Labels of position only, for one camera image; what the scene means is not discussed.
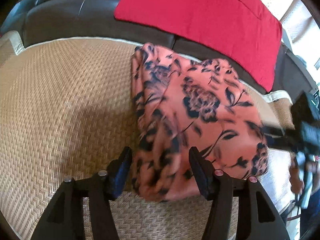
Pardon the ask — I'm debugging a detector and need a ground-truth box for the orange floral garment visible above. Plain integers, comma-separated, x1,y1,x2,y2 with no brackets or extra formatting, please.
131,43,268,202

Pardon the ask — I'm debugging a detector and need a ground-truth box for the person's right hand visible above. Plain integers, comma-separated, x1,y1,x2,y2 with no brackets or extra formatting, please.
289,161,319,194

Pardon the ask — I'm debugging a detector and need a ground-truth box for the striped dotted curtain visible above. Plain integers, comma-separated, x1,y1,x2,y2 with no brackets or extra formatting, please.
240,0,320,63

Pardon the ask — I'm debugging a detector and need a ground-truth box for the woven rattan seat mat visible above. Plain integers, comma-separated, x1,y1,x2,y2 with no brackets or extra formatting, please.
0,36,241,240

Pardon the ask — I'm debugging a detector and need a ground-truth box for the red cushion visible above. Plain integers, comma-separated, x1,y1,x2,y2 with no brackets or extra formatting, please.
114,0,282,91

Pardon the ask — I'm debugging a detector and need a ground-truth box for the dark leather sofa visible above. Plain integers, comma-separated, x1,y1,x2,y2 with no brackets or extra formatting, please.
0,0,317,98

